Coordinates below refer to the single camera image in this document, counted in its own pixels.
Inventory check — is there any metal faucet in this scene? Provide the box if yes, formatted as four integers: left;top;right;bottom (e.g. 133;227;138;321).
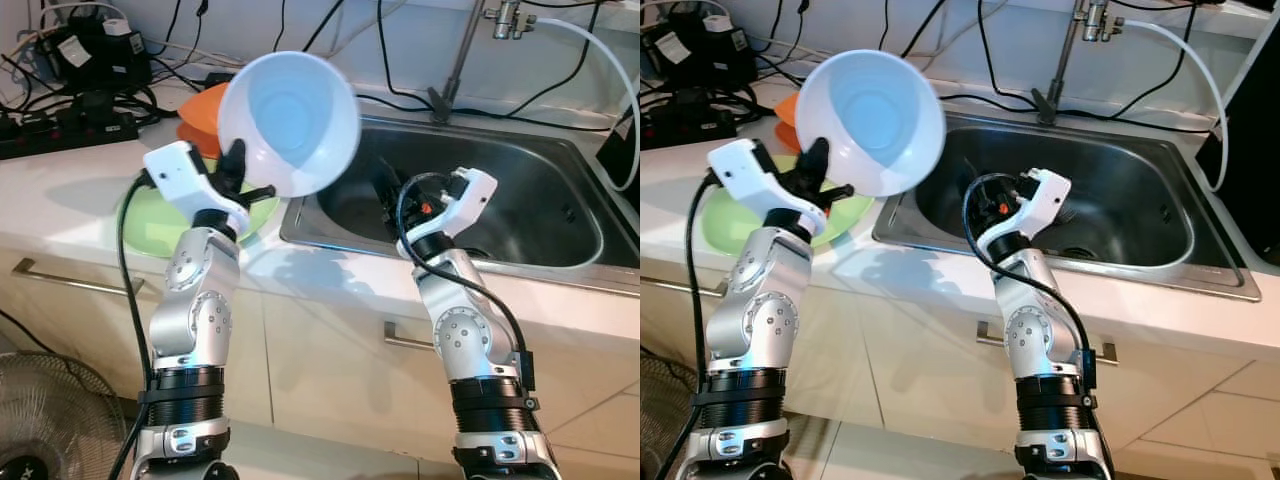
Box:
428;0;536;126
1030;0;1131;126

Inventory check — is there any long metal cabinet handle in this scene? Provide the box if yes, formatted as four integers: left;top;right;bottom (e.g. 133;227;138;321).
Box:
12;258;146;299

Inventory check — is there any metal drawer handle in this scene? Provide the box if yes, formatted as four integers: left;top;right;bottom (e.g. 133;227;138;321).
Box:
383;320;526;366
975;320;1116;366

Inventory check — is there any white kitchen cabinet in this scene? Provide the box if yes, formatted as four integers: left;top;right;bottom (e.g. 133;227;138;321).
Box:
640;250;1280;480
0;250;641;471

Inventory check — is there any black appliance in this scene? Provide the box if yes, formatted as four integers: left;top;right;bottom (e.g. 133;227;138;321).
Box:
1195;0;1280;241
597;90;641;226

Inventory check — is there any black power strip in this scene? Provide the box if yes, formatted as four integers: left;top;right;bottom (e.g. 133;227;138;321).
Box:
640;105;741;151
0;108;139;161

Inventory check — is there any stainless steel sink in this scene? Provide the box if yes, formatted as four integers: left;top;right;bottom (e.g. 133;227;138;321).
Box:
872;112;1261;303
280;115;641;299

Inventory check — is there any orange bowl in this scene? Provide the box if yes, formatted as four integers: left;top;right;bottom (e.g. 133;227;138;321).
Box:
775;90;806;131
178;82;233;141

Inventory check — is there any green plate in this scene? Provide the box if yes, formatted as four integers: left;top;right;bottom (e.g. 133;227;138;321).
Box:
700;155;873;251
115;183;281;259

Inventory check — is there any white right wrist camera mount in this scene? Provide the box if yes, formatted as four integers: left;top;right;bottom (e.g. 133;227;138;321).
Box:
435;167;499;239
1010;167;1073;241

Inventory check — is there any black power adapter box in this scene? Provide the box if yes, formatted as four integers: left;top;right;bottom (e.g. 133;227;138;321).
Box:
645;20;751;91
45;25;151;96

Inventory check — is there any white bowl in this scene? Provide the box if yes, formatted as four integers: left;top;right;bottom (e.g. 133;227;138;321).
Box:
794;48;947;198
217;50;361;199

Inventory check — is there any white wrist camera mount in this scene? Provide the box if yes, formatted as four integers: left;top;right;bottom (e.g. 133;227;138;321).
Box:
1010;167;1073;241
707;138;816;231
143;140;251;233
435;167;499;239

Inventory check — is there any white hose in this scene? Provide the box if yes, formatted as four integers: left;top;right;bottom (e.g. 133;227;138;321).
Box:
1128;17;1229;193
535;17;641;193

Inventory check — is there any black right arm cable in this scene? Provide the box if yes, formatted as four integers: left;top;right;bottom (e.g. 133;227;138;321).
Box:
397;172;536;391
962;172;1101;391

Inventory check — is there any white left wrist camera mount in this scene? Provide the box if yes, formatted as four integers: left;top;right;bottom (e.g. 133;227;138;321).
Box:
143;140;251;233
707;138;816;231

